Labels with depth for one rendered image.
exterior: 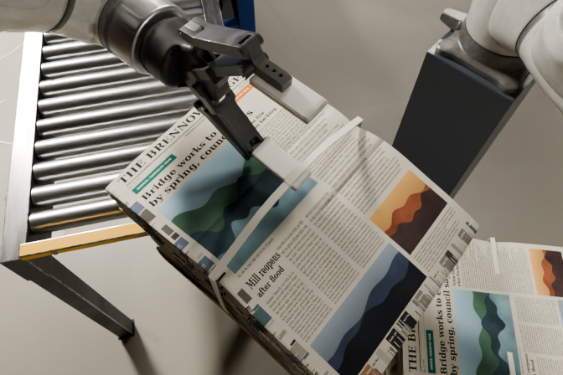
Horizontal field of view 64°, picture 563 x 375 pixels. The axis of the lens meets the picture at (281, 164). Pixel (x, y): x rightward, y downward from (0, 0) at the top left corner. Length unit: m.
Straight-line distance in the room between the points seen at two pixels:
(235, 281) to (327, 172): 0.18
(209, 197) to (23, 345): 1.44
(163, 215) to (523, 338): 0.68
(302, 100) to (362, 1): 2.34
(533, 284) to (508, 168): 1.23
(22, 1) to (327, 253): 0.41
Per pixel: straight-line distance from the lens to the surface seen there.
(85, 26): 0.57
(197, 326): 1.75
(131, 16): 0.54
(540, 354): 0.98
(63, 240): 1.04
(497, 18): 0.93
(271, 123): 0.63
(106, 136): 1.17
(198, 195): 0.58
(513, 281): 1.00
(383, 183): 0.60
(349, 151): 0.60
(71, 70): 1.36
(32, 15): 0.53
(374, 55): 2.43
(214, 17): 1.38
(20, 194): 1.16
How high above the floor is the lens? 1.69
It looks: 59 degrees down
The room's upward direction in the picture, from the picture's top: straight up
